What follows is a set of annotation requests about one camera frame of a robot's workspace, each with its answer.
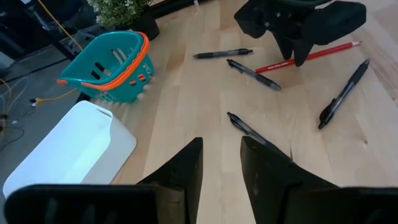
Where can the black aluminium table frame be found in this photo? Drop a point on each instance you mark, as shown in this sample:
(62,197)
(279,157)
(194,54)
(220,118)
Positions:
(174,7)

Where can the potted plant with white flowers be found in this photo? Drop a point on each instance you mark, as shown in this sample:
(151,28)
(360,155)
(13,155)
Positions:
(118,12)

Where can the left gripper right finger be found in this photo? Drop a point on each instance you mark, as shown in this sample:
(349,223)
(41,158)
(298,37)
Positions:
(267,180)

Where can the teal basket with orange rim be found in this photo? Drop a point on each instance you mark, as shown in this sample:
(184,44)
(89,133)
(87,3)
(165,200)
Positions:
(124,91)

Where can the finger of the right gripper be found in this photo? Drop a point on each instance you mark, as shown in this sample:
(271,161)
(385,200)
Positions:
(286,45)
(302,51)

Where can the black retractable pen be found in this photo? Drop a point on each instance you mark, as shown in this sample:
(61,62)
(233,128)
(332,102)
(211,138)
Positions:
(345,92)
(245,128)
(222,53)
(255,75)

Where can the white plastic bin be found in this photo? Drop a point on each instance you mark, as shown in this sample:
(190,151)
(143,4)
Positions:
(62,149)

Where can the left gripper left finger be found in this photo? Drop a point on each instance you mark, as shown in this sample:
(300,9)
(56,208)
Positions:
(186,174)

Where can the red pencil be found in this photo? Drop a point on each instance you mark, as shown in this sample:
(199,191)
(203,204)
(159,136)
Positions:
(273,66)

